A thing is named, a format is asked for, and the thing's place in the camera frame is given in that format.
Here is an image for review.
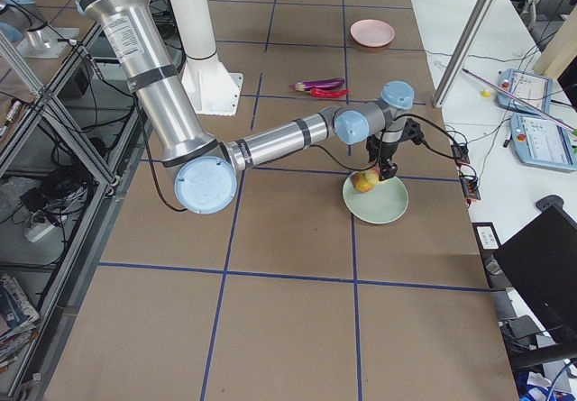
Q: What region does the light green plate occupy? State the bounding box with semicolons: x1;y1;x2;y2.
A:
343;178;408;224

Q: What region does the red chili pepper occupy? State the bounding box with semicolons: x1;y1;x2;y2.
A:
309;87;349;99

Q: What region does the purple eggplant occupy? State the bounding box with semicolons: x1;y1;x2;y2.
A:
291;77;345;92

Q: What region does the lower teach pendant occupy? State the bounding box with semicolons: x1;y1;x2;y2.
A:
509;113;576;172

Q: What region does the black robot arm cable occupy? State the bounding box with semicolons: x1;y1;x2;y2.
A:
310;114;470;181

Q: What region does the teach pendant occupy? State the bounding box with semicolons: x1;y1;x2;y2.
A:
497;68;554;114
509;113;576;172

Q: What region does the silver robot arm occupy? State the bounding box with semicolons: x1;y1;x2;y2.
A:
76;0;420;214

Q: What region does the red-green pomegranate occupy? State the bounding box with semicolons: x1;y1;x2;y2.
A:
350;169;380;193

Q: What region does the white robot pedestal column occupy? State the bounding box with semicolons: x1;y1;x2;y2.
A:
170;0;243;116

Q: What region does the black monitor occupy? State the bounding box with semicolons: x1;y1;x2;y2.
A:
493;205;576;342

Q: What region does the pink plate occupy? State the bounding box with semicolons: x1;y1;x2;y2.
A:
350;19;396;48

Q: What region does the upper teach pendant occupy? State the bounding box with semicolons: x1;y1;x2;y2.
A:
497;68;554;114

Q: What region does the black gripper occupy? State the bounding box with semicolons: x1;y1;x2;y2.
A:
366;120;424;181

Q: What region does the orange circuit board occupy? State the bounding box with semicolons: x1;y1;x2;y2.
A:
457;162;481;205

